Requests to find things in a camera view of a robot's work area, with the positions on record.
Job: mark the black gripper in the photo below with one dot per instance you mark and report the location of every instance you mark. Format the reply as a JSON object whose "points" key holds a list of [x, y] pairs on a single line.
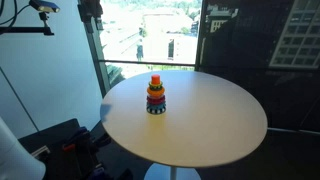
{"points": [[90, 7]]}

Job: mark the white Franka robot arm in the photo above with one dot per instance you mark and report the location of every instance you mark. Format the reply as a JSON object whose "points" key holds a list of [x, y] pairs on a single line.
{"points": [[16, 156]]}

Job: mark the blue clamp with orange tip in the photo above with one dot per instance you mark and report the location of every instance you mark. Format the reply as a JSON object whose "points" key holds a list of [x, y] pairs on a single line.
{"points": [[76, 138]]}

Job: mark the black robot stand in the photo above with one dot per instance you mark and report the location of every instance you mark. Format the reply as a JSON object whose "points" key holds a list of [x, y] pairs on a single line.
{"points": [[63, 160]]}

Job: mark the grey blue stereo camera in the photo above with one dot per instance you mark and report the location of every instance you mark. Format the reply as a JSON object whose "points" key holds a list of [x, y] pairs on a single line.
{"points": [[43, 5]]}

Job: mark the grey window frame pillar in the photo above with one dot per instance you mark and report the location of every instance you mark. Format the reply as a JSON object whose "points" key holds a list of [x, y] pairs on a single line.
{"points": [[100, 63]]}

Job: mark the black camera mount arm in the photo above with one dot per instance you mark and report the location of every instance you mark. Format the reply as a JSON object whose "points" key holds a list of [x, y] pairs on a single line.
{"points": [[26, 30]]}

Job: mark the dark window frame post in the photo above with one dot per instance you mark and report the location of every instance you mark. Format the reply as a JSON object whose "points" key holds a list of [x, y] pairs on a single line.
{"points": [[200, 36]]}

